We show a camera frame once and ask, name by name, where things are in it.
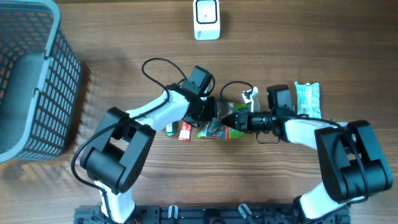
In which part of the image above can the teal tissue packet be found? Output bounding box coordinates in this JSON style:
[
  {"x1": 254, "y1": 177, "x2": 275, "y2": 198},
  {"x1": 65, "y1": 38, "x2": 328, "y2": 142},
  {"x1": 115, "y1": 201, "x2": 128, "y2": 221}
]
[{"x1": 295, "y1": 82, "x2": 322, "y2": 119}]

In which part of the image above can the grey plastic shopping basket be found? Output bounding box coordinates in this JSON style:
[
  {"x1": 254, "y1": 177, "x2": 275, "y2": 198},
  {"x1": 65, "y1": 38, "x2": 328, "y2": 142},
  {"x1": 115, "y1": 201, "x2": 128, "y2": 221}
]
[{"x1": 1, "y1": 0, "x2": 82, "y2": 162}]

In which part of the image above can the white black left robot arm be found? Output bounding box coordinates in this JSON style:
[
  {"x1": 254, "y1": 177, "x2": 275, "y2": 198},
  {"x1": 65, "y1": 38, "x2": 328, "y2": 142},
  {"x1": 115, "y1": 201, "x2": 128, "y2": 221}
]
[{"x1": 71, "y1": 66, "x2": 216, "y2": 223}]

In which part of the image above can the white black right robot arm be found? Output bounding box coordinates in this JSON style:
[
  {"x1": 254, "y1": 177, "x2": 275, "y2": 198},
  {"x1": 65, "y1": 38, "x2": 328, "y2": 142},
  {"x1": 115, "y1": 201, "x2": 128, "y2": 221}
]
[{"x1": 222, "y1": 85, "x2": 393, "y2": 223}]

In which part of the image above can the green gummy candy bag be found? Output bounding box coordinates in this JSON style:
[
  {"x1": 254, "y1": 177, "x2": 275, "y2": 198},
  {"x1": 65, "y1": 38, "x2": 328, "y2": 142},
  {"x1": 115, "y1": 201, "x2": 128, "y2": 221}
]
[{"x1": 197, "y1": 102, "x2": 244, "y2": 140}]

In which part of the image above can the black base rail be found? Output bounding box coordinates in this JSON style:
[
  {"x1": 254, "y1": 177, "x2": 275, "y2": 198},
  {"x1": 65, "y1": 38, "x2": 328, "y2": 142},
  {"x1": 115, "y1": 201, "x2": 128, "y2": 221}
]
[{"x1": 73, "y1": 204, "x2": 351, "y2": 224}]

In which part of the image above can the red stick packet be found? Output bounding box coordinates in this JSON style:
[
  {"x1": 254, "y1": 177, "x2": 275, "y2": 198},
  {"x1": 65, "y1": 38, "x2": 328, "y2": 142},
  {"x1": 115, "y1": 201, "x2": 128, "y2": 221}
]
[{"x1": 178, "y1": 121, "x2": 192, "y2": 142}]

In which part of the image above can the dark green small box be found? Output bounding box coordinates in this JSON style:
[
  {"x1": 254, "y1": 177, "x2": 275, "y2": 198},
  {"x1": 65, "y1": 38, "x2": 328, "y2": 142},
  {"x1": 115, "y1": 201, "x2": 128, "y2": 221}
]
[{"x1": 165, "y1": 123, "x2": 175, "y2": 136}]

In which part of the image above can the white barcode scanner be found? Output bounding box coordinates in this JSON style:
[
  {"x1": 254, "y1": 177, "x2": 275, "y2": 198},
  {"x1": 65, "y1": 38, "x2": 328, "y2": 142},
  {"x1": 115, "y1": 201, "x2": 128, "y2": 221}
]
[{"x1": 192, "y1": 0, "x2": 221, "y2": 40}]

